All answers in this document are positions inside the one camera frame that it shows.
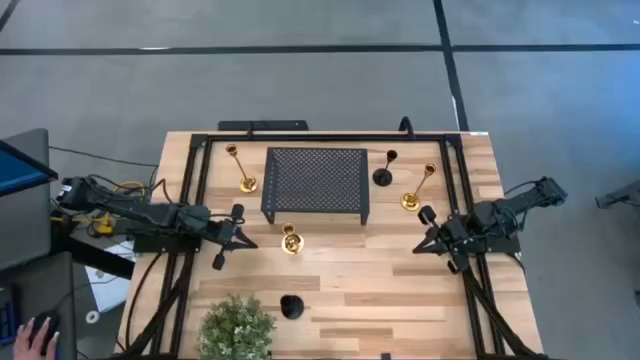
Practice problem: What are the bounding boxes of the black metal table frame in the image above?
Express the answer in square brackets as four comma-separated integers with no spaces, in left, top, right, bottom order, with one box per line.
[115,130,549,360]

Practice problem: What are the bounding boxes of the blue-screen monitor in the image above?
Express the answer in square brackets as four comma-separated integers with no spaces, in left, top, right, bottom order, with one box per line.
[0,139,59,197]

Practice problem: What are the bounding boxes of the black desk leg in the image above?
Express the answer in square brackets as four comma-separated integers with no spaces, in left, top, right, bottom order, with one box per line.
[49,212,137,280]

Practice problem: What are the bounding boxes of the short black candlestick holder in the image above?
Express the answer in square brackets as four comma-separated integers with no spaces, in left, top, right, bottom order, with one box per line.
[279,294,305,321]

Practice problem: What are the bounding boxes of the grey side desk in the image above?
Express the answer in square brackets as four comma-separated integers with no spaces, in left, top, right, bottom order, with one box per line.
[0,127,78,360]

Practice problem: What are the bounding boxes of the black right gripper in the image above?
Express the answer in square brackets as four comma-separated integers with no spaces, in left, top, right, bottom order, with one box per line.
[412,204,471,275]

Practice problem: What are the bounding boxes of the short gold candlestick holder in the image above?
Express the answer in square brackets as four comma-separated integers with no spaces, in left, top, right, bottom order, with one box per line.
[280,222,305,256]

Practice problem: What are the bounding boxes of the green potted plant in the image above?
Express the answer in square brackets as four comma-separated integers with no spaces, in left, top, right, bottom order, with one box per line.
[197,293,278,360]

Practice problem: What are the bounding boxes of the tall black candlestick holder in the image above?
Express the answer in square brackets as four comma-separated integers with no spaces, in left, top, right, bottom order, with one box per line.
[372,149,399,188]

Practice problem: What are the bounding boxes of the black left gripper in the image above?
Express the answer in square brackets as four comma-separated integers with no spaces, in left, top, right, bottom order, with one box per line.
[211,202,259,272]

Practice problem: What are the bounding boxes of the person's hand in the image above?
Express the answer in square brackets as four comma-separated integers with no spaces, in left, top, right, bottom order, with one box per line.
[12,315,61,360]

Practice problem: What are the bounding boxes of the yellow cable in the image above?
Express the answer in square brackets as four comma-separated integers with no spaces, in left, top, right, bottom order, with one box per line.
[97,179,149,235]

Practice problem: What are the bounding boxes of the grey metal stand foot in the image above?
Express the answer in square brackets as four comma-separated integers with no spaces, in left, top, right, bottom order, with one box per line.
[594,179,640,210]

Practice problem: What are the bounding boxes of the tall gold candlestick holder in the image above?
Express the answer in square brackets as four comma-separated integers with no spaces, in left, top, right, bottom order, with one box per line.
[400,162,438,212]
[224,143,259,194]

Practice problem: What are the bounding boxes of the dark keyboard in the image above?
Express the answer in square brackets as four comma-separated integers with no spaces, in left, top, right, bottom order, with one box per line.
[0,284,22,347]

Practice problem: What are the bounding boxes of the black computer mouse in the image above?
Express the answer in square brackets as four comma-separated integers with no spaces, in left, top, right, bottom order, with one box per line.
[28,309,62,351]

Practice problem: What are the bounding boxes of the black perforated metal shelf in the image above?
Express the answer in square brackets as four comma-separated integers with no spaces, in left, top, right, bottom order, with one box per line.
[260,146,371,227]

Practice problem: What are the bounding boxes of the white paper sheet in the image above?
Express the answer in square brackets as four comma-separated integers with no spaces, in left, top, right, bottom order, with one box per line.
[83,239,134,314]

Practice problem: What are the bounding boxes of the thin black floor cable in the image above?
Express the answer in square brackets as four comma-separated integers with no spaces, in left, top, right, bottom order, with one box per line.
[48,145,160,169]

